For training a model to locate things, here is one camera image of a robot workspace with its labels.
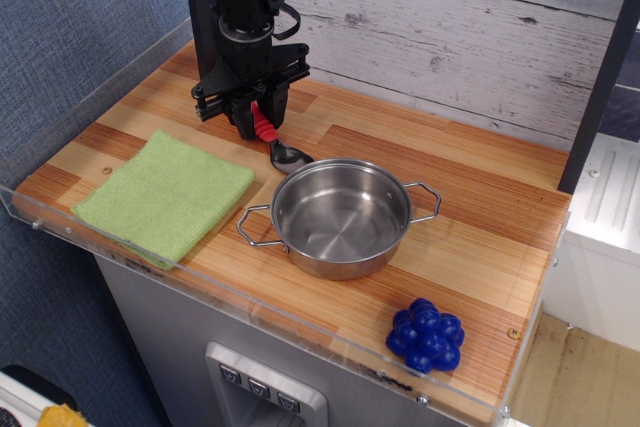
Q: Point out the green cloth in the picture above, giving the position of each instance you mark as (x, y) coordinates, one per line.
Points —
(164, 200)

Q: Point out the clear acrylic guard rail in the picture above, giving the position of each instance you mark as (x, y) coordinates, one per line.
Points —
(65, 115)

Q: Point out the blue toy grapes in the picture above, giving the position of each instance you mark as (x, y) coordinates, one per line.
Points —
(425, 338)

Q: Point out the stainless steel pot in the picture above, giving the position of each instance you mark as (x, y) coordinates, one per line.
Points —
(343, 219)

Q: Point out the grey toy fridge cabinet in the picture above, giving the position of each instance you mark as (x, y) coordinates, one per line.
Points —
(321, 333)

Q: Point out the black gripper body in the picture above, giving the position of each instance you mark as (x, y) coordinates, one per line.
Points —
(255, 65)

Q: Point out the silver dispenser button panel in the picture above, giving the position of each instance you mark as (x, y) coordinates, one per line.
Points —
(250, 393)

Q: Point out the white side cabinet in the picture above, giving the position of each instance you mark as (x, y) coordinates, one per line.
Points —
(593, 283)

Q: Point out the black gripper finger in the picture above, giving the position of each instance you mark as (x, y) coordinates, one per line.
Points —
(273, 103)
(243, 120)

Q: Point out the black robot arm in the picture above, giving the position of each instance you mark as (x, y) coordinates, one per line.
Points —
(245, 21)

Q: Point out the dark right upright post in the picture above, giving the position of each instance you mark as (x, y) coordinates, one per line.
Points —
(611, 65)

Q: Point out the red handled metal spoon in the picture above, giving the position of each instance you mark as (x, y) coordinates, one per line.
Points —
(284, 158)

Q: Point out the yellow object bottom left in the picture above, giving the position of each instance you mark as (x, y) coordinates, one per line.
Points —
(61, 416)

